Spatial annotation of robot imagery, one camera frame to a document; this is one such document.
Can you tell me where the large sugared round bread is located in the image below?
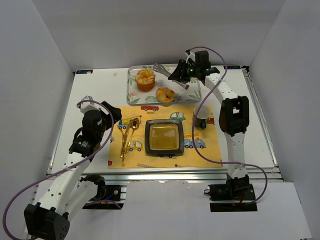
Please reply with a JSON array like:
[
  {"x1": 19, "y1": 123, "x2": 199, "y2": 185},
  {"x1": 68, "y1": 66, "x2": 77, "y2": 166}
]
[{"x1": 135, "y1": 69, "x2": 156, "y2": 92}]

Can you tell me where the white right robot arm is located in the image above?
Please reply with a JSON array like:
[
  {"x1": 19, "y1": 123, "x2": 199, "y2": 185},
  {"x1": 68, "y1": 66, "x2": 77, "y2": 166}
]
[{"x1": 168, "y1": 49, "x2": 250, "y2": 182}]

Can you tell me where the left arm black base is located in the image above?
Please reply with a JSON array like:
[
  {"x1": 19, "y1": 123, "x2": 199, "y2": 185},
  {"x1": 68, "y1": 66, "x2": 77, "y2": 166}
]
[{"x1": 78, "y1": 174, "x2": 127, "y2": 210}]

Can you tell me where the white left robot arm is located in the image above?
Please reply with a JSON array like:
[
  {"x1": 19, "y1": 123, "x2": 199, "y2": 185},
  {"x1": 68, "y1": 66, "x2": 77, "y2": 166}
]
[{"x1": 24, "y1": 100, "x2": 122, "y2": 240}]

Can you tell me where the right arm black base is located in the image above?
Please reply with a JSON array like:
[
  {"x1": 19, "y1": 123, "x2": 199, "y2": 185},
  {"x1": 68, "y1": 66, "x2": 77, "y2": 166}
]
[{"x1": 203, "y1": 175, "x2": 258, "y2": 213}]

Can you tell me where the twisted croissant bread roll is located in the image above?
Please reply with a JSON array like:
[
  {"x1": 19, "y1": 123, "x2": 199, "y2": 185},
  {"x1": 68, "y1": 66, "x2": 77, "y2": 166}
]
[{"x1": 155, "y1": 87, "x2": 175, "y2": 104}]

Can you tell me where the gold knife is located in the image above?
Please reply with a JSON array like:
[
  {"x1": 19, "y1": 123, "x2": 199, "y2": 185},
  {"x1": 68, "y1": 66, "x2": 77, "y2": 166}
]
[{"x1": 120, "y1": 119, "x2": 134, "y2": 161}]

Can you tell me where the gold spoon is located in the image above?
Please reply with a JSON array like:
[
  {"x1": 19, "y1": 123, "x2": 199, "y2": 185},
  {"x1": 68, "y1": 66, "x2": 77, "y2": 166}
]
[{"x1": 125, "y1": 117, "x2": 140, "y2": 154}]

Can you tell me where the leaf pattern serving tray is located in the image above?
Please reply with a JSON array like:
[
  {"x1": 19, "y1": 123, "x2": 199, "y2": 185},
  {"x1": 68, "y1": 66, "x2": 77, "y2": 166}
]
[{"x1": 126, "y1": 65, "x2": 202, "y2": 106}]

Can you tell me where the yellow vehicle print placemat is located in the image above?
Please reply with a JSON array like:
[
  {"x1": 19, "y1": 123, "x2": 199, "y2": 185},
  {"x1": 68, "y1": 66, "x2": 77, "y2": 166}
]
[{"x1": 108, "y1": 105, "x2": 222, "y2": 169}]

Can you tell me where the dark green mug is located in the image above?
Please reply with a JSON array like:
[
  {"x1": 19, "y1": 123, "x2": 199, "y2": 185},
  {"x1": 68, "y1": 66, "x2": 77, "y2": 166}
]
[{"x1": 192, "y1": 105, "x2": 211, "y2": 130}]

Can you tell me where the black square amber plate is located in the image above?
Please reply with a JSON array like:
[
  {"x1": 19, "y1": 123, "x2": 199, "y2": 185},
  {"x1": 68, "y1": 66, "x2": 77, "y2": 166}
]
[{"x1": 144, "y1": 119, "x2": 184, "y2": 158}]

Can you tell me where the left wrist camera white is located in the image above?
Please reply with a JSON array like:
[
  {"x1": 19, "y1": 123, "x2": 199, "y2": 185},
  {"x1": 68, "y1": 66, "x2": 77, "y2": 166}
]
[{"x1": 76, "y1": 95, "x2": 99, "y2": 114}]

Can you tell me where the aluminium table frame rail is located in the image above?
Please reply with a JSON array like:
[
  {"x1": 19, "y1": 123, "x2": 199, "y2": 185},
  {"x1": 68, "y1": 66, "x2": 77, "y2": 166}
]
[{"x1": 37, "y1": 65, "x2": 283, "y2": 187}]

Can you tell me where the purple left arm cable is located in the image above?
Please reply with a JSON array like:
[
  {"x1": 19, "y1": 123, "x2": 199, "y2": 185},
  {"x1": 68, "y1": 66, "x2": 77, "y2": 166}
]
[{"x1": 2, "y1": 99, "x2": 121, "y2": 240}]

